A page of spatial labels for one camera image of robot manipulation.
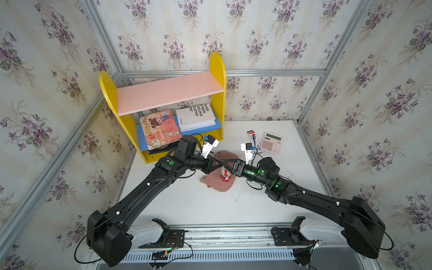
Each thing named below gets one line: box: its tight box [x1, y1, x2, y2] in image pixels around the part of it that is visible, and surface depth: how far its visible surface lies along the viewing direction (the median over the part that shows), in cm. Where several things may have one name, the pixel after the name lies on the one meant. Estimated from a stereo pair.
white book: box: [175, 103, 217, 133], surface depth 100 cm
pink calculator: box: [259, 131, 283, 155], surface depth 109 cm
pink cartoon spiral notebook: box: [139, 109, 183, 151], surface depth 98 cm
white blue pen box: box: [246, 129, 263, 154], surface depth 110 cm
